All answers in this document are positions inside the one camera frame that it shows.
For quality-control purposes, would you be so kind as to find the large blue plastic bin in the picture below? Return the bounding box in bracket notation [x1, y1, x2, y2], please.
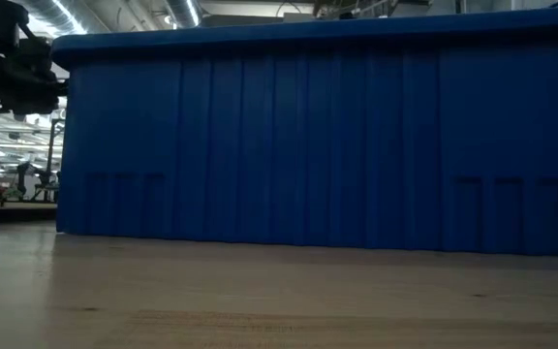
[50, 4, 558, 258]

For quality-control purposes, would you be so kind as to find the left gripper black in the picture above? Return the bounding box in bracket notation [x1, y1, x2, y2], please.
[0, 37, 70, 117]

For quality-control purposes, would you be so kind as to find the long grey wooden-top workbench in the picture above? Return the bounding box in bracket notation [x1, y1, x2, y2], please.
[0, 200, 59, 227]

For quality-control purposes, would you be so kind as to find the silver ceiling duct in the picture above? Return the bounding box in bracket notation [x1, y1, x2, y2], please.
[16, 0, 89, 38]
[165, 0, 202, 29]

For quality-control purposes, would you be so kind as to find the black stand pole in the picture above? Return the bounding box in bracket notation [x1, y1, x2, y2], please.
[46, 118, 66, 171]

